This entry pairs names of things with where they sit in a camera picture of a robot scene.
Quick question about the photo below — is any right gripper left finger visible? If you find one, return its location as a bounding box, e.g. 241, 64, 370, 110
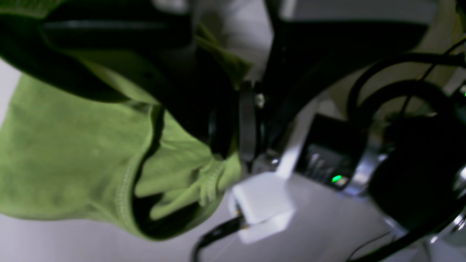
1, 0, 234, 158

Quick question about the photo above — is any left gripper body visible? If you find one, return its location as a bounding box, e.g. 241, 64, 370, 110
295, 114, 385, 193

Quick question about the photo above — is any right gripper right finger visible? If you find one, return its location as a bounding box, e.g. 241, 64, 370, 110
238, 0, 430, 163

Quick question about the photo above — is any green T-shirt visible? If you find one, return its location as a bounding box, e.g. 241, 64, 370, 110
1, 1, 251, 241

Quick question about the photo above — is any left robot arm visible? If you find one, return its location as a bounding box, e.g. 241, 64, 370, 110
294, 53, 465, 262

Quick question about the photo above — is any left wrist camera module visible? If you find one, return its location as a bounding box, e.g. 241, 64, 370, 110
229, 171, 297, 245

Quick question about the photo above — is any left camera black cable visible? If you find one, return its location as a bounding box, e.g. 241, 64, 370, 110
191, 215, 248, 262

